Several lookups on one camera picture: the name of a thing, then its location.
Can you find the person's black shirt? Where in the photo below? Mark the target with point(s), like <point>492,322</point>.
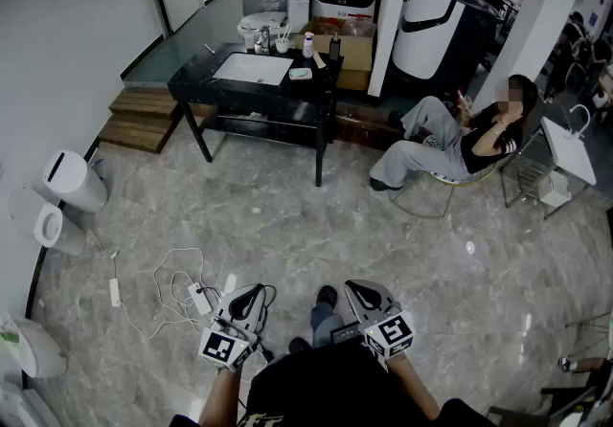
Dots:
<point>325,387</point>

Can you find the large white black machine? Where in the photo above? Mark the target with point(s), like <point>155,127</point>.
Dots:
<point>421,47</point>

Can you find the plastic wrapped grey appliance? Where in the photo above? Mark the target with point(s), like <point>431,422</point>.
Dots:
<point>263,1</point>

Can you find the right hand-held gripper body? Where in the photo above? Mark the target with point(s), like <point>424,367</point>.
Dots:
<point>390,334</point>

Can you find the clear plastic jug red label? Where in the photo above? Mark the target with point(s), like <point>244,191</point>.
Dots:
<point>359,29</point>
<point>333,27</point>

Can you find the person's right forearm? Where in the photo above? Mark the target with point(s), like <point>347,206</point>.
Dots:
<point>412,387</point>

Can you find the black small screen device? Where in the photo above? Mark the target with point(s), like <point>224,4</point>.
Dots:
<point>345,333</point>

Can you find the pale long toothbrush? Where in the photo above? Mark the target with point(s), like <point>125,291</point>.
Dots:
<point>209,49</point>

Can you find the black pump bottle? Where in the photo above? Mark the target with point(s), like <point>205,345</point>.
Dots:
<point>334,49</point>

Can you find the chrome faucet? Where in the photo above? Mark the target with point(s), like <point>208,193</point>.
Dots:
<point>262,39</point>

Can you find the person's blue jeans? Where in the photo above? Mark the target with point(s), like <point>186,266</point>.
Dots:
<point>325,327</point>

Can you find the cardboard box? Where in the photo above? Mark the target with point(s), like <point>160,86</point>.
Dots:
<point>354,56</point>

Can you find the white toothbrush cup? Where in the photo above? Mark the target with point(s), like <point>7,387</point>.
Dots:
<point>282,47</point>

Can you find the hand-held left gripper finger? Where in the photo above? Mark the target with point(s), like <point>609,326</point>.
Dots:
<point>224,310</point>
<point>261,310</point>

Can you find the person's left forearm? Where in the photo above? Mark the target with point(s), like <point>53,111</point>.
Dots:
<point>220,396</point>

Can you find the green soap bar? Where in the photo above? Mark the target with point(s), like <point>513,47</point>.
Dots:
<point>300,73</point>

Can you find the yellow frame chair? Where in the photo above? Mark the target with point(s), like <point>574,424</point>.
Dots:
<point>445,176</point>

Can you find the white cylindrical bin with slot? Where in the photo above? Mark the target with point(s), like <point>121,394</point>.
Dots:
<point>76,181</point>

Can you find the person's black shoe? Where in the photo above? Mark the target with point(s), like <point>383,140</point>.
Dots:
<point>327,296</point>
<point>300,345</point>

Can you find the pink toothbrush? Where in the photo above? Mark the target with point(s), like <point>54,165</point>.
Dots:
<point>286,34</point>

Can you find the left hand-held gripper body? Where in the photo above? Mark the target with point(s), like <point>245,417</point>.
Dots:
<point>225,346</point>

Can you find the white sink basin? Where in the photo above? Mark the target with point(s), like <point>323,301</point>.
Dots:
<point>254,68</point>

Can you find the wooden steps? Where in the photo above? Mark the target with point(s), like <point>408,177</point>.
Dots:
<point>139,119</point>

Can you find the white power strip with plugs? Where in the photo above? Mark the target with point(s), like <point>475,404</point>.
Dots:
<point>200,299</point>

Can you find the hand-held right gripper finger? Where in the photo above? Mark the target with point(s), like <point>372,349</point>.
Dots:
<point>352,301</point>
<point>389,300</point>

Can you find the white spray bottle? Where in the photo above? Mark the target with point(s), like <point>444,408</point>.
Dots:
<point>308,47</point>

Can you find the slim white power strip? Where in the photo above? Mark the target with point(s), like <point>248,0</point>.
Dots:
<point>115,292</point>

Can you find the white cylindrical bin round opening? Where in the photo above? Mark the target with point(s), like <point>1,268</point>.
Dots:
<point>67,238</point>

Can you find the black marble vanity table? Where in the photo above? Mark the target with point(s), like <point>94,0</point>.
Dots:
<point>191,80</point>

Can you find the green soap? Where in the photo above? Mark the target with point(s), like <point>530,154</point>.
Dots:
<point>310,75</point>

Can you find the pink pump bottle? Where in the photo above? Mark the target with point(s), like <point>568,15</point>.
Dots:
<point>249,41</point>

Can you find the white toilet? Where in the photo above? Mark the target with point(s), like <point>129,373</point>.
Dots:
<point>263,23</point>

